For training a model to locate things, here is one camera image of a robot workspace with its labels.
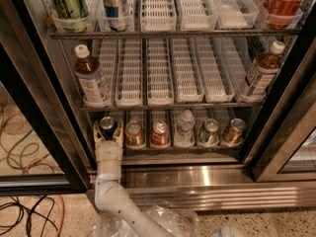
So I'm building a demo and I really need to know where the orange floor cable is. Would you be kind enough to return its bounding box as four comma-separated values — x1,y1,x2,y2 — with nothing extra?
53,195,66,237

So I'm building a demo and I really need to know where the tea bottle white cap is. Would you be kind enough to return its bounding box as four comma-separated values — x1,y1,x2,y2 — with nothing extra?
75,44,110,109
239,40,285,103

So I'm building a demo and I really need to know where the right tea bottle white cap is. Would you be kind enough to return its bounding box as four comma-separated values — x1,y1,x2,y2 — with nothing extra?
239,40,285,103

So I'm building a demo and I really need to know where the green tall can top shelf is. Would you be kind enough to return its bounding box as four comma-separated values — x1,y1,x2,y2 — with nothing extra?
52,0,89,33

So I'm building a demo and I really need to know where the left tea bottle white cap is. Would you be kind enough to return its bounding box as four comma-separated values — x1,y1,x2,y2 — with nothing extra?
75,44,110,109

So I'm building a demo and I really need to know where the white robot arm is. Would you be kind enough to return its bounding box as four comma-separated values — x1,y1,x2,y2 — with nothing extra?
93,120,175,237

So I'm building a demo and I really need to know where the blue beige tall can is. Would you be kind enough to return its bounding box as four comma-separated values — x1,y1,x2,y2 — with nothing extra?
103,0,129,32

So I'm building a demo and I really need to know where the brown gold soda can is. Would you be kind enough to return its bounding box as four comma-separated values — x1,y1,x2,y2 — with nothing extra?
124,120,145,149

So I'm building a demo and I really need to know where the clear plastic bin with bag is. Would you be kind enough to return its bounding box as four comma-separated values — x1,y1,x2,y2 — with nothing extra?
93,205,200,237

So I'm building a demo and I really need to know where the black floor cable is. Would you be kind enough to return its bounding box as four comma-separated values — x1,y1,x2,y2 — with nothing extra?
0,195,60,237

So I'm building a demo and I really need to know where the green soda can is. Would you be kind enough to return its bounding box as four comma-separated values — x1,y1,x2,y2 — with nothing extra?
197,118,219,147

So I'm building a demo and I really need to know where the right glass fridge door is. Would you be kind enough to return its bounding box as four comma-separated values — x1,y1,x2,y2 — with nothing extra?
245,4,316,182

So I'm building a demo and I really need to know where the glass fridge door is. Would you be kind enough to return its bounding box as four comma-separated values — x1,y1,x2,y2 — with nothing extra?
0,0,95,196
245,4,316,182

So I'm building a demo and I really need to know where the orange gold soda can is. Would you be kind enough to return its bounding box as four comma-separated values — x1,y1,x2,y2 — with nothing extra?
221,118,246,147

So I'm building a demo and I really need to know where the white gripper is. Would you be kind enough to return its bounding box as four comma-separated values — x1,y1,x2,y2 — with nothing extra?
93,120,124,181

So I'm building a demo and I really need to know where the blue pepsi can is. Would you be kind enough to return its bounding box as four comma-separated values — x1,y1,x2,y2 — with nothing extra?
99,117,118,140

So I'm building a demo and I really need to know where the steel fridge bottom grille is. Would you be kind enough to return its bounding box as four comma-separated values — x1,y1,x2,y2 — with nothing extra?
86,165,316,214

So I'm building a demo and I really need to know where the left glass fridge door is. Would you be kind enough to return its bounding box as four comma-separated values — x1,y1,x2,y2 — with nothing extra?
0,0,95,196

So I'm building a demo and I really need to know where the red coca-cola can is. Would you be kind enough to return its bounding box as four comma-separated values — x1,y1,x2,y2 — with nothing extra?
257,0,303,29

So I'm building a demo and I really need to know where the clear water bottle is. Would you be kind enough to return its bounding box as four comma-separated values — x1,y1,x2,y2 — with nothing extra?
174,110,196,148

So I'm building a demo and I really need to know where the red soda can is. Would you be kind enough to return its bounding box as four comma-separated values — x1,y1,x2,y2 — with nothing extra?
150,119,170,148

